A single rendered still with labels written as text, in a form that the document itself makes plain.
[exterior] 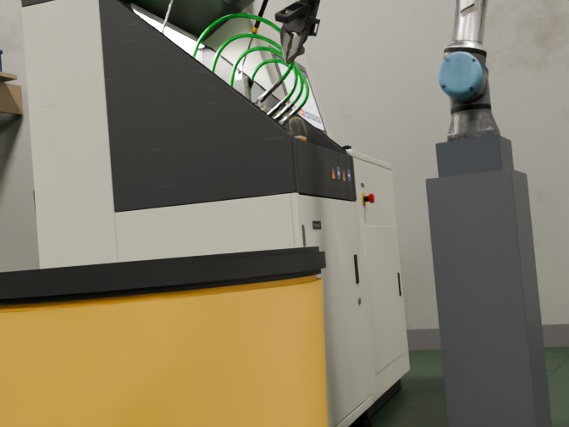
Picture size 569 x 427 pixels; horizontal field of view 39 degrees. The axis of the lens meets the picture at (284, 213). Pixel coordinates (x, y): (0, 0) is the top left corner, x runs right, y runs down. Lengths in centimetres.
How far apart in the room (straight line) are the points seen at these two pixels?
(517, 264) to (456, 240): 18
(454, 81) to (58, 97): 120
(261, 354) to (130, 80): 182
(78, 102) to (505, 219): 132
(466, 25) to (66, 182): 127
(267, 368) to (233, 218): 157
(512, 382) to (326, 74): 312
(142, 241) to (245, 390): 172
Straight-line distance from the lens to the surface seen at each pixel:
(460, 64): 223
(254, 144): 229
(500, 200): 225
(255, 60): 309
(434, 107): 478
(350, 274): 273
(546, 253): 461
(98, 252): 250
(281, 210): 225
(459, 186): 228
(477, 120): 234
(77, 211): 255
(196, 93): 238
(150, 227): 242
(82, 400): 72
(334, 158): 267
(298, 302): 78
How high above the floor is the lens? 63
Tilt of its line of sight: 3 degrees up
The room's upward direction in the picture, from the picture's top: 5 degrees counter-clockwise
